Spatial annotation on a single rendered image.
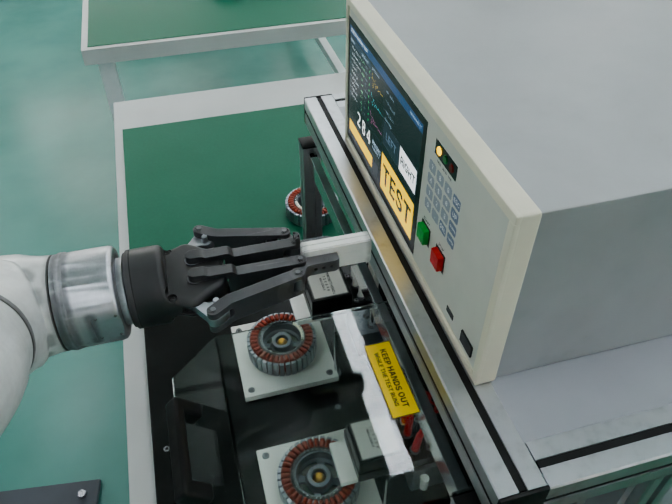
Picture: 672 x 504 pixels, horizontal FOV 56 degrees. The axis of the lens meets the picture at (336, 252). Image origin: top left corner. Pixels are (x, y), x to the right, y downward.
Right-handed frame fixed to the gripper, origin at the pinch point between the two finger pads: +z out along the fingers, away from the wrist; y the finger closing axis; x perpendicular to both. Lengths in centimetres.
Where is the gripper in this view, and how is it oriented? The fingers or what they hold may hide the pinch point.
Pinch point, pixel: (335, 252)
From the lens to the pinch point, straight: 63.1
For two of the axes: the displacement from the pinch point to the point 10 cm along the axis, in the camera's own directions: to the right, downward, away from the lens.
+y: 2.7, 6.6, -7.1
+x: 0.0, -7.3, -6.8
